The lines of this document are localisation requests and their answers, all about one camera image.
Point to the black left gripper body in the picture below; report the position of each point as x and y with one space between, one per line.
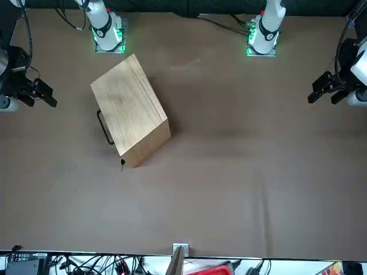
347 54

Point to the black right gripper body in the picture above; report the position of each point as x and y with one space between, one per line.
20 58

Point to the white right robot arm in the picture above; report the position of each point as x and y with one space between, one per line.
103 31

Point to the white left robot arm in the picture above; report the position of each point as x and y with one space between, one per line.
269 25

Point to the light wooden box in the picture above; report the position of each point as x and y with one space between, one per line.
129 109

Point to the black electronics box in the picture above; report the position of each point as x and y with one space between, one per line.
23 266

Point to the orange printed packet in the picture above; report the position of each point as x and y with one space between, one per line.
334 269

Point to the red plastic item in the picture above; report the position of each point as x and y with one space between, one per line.
215 270

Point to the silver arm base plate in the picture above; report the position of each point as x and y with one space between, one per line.
125 34
271 54

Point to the silver post bracket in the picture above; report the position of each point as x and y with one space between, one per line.
186 249

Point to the upright post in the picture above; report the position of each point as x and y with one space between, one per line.
176 263

